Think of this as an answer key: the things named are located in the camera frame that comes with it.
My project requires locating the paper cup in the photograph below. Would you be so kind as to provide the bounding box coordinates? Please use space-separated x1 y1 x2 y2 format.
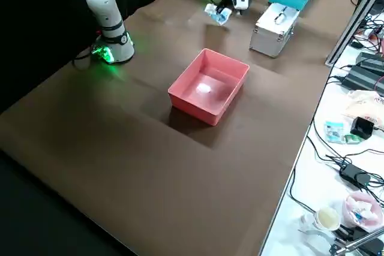
313 207 341 233

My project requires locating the spare wrapped mask packet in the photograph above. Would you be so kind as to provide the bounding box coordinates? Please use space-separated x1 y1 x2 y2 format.
325 120 346 143

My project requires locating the black power supply box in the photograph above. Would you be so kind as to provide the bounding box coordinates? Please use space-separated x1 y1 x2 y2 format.
355 52 384 73
341 65 384 92

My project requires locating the pink plastic box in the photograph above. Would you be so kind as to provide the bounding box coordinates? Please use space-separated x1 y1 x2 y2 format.
167 48 251 127

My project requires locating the black power adapter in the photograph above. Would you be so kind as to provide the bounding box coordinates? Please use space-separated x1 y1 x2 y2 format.
338 162 371 186

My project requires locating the aluminium frame post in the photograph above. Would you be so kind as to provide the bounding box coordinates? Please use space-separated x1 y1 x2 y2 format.
325 0 384 65

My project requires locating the crumpled printed plastic bag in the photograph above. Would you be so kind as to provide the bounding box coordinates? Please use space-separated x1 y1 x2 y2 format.
341 89 384 125

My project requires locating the silver aluminium case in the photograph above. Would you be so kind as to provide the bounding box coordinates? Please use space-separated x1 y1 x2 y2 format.
249 2 301 58

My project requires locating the new mask packet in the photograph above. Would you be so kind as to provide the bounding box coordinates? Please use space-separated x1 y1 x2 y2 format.
205 3 232 26

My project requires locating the clear plastic wrapper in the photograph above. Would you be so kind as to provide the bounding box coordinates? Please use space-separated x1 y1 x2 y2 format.
298 213 316 233

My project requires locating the small black cube box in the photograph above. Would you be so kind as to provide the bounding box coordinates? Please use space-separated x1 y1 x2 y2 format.
350 116 374 140

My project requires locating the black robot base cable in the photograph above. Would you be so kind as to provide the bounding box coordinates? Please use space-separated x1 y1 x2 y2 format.
71 48 101 68

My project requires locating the black cable bundle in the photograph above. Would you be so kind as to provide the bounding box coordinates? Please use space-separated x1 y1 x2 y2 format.
347 0 384 52

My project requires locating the metal rod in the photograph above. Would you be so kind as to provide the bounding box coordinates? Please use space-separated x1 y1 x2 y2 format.
329 231 384 251

